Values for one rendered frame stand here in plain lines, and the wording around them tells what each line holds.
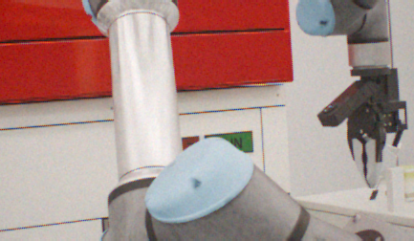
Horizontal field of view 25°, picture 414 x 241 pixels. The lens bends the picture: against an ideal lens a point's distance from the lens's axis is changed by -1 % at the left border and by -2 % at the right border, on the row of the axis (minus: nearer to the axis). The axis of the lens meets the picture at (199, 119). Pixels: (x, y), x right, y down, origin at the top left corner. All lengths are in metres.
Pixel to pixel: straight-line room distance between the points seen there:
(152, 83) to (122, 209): 0.18
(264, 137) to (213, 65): 0.22
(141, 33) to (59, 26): 0.60
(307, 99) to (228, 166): 2.93
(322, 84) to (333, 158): 0.31
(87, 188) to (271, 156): 0.43
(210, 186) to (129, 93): 0.27
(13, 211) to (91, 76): 0.31
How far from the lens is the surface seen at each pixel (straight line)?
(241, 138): 2.07
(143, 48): 1.26
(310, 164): 3.95
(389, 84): 1.71
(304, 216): 1.06
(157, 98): 1.22
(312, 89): 3.95
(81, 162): 1.92
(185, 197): 1.00
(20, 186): 1.89
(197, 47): 1.97
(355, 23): 1.62
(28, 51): 1.83
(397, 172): 1.87
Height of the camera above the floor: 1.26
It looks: 3 degrees down
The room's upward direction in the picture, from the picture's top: 4 degrees counter-clockwise
